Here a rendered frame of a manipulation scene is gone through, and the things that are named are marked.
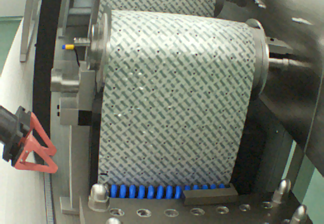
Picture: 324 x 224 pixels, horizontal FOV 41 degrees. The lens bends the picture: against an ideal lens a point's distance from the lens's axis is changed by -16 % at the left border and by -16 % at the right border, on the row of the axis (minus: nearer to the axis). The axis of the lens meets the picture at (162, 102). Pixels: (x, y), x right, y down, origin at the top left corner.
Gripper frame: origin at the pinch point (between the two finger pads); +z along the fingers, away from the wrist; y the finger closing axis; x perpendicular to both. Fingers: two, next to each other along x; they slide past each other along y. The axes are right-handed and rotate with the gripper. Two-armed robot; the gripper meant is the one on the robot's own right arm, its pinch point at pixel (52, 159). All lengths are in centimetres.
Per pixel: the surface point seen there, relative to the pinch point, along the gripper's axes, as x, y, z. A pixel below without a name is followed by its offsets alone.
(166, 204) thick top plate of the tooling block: 5.8, 5.7, 18.7
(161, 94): 19.3, 0.1, 8.4
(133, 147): 9.9, 0.2, 10.2
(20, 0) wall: -98, -556, -10
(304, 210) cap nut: 20.1, 17.3, 35.0
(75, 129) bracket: 4.1, -7.9, 3.1
